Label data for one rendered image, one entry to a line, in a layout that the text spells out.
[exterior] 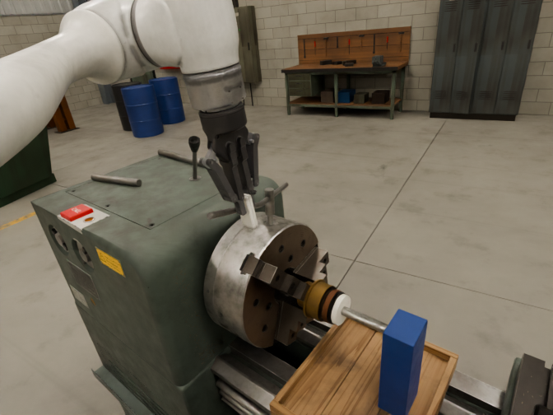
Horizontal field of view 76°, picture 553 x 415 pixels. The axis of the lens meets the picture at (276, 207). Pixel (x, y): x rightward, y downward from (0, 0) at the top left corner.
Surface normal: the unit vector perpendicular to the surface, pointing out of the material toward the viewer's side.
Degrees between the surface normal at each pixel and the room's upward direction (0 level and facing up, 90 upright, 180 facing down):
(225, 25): 90
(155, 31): 93
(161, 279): 90
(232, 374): 26
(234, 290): 63
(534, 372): 0
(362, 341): 0
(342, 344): 0
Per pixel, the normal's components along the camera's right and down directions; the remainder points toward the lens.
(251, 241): -0.32, -0.67
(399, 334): -0.09, -0.89
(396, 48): -0.51, 0.43
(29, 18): 0.85, 0.17
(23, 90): 0.86, -0.48
